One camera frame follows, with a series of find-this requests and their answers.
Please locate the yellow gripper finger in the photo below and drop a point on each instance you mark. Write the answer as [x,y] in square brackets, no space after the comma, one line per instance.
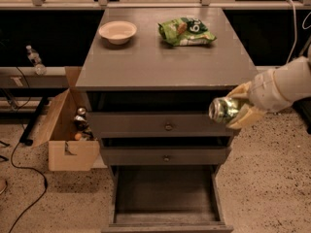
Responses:
[240,92]
[247,116]

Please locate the grey middle drawer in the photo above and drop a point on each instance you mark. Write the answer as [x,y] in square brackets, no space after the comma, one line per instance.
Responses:
[164,156]

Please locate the grey drawer cabinet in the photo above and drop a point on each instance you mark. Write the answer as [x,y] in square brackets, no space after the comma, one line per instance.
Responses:
[148,75]

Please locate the grey bottom drawer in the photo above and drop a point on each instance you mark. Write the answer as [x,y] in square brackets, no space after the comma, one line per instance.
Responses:
[166,199]

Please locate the grey top drawer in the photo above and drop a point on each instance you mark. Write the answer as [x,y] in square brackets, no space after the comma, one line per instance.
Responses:
[174,124]

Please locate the white bowl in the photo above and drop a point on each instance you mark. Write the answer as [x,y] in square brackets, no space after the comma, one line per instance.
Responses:
[117,32]

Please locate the green chip bag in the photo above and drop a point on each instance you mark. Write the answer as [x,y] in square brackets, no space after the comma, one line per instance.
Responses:
[185,31]

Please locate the items inside cardboard box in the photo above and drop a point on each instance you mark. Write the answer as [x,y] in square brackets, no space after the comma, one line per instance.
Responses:
[83,130]

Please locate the cardboard box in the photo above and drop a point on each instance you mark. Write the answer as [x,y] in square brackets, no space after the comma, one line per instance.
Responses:
[67,151]

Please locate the green soda can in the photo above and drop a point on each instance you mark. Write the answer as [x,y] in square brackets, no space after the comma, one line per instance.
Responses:
[225,109]

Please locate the grey drawer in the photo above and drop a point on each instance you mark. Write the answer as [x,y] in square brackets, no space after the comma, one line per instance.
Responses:
[164,156]
[166,199]
[174,124]

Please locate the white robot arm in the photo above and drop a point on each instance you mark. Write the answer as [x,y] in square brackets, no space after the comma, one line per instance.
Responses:
[293,79]

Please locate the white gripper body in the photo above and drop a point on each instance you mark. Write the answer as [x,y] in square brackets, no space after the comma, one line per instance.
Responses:
[264,90]

